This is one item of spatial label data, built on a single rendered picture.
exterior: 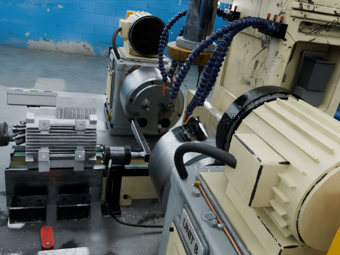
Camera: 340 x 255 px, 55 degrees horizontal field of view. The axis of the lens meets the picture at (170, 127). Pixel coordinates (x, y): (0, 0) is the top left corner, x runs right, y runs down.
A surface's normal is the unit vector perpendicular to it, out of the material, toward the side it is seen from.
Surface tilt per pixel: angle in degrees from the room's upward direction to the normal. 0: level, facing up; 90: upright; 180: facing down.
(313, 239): 90
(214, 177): 0
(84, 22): 90
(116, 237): 0
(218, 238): 0
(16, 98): 66
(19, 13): 90
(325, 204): 90
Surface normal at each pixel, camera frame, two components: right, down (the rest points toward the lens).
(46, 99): 0.31, 0.02
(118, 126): 0.27, 0.43
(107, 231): 0.15, -0.91
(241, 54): -0.95, -0.02
